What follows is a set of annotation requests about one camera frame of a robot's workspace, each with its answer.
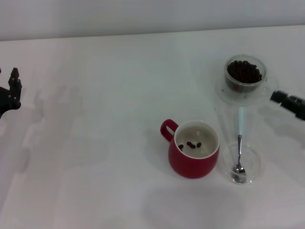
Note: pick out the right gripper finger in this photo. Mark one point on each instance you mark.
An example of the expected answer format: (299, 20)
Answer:
(293, 105)

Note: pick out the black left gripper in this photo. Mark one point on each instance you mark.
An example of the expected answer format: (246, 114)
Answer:
(3, 100)

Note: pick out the clear glass cup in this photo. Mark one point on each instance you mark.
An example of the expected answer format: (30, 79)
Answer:
(234, 89)

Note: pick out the clear round glass dish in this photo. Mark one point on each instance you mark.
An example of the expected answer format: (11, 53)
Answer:
(256, 162)

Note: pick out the clear glass saucer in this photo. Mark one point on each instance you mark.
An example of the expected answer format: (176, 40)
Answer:
(222, 95)

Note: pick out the scooped coffee beans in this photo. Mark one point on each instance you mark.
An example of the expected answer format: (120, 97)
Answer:
(190, 144)

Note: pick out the red ceramic mug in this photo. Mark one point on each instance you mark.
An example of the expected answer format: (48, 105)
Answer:
(190, 167)

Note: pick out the coffee beans heap in glass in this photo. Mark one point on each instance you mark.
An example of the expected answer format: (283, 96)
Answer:
(243, 71)

